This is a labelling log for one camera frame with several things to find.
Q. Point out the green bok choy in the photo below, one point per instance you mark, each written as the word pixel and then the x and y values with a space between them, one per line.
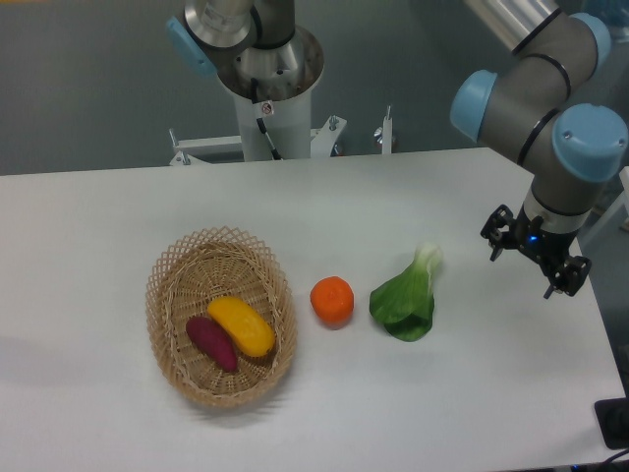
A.
pixel 404 304

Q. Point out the woven wicker basket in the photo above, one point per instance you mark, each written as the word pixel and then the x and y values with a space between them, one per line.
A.
pixel 192 272

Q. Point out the black device at table edge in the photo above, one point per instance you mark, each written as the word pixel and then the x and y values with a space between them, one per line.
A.
pixel 612 415

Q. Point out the purple sweet potato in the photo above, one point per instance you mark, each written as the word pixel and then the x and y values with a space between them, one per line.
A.
pixel 212 340

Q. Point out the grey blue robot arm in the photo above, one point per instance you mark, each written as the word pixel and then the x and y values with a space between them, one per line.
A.
pixel 572 151

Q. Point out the orange tangerine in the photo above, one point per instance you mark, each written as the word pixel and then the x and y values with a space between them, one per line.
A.
pixel 333 301

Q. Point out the white furniture at right edge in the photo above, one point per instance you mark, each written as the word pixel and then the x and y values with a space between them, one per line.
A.
pixel 602 216

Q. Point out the blue plastic bag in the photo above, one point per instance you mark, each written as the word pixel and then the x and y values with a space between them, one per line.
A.
pixel 617 13

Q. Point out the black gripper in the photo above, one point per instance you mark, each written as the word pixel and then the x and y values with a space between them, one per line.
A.
pixel 544 237

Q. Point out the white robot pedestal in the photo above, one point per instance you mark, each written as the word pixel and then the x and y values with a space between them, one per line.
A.
pixel 276 83

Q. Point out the yellow mango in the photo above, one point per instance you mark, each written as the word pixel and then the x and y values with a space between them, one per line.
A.
pixel 247 328

